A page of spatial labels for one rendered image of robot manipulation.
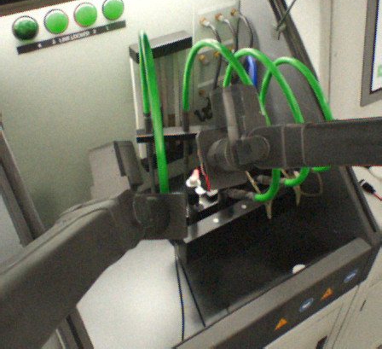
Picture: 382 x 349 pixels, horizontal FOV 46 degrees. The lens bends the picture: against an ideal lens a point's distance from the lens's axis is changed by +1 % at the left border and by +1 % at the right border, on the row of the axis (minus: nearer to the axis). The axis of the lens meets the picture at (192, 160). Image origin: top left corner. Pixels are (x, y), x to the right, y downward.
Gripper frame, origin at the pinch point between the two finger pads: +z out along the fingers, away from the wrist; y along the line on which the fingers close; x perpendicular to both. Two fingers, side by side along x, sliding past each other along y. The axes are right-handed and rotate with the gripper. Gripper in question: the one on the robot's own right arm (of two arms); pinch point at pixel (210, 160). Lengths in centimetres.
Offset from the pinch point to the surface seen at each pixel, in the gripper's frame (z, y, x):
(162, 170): -15.3, -0.1, 11.5
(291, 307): 7.6, -33.4, -12.4
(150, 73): -14.0, 14.8, 10.0
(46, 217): 40, -5, 35
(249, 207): 18.7, -12.6, -11.9
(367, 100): 18, 7, -48
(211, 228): 16.4, -14.8, -1.5
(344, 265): 7.8, -28.2, -26.5
